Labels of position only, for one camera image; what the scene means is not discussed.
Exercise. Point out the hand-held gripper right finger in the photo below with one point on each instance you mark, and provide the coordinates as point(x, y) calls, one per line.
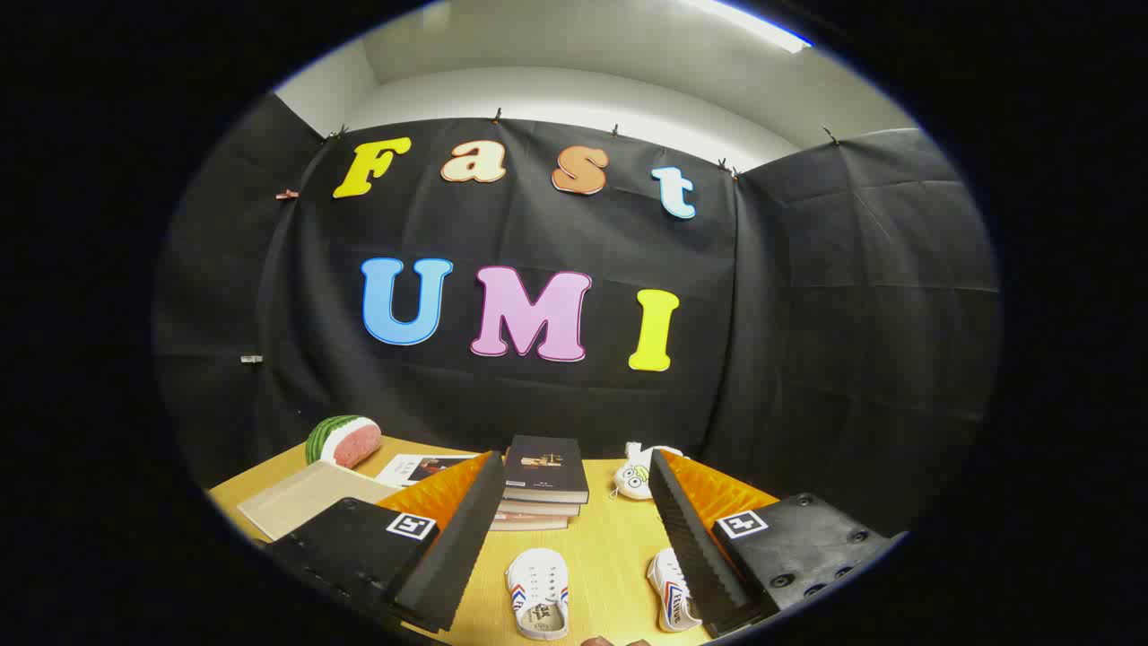
point(695, 556)

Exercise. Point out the watermelon slice toy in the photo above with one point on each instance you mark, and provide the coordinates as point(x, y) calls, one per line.
point(345, 440)

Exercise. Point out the beige fabric storage box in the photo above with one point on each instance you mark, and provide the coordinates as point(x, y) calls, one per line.
point(305, 498)

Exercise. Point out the maroon cover book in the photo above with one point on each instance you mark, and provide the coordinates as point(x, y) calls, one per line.
point(525, 522)

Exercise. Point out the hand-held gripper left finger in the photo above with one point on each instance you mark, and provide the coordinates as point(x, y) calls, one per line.
point(453, 556)

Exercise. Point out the white cartoon plush pouch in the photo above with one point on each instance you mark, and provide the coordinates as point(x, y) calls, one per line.
point(637, 480)

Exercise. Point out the black cover book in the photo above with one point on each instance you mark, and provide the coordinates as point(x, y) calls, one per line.
point(545, 467)

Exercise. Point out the brown spine book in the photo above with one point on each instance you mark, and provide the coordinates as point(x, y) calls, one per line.
point(538, 509)

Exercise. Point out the white canvas shoe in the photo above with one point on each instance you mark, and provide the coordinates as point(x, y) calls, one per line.
point(538, 583)
point(668, 592)

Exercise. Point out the white portrait cover book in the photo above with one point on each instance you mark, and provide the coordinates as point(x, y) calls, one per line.
point(421, 468)

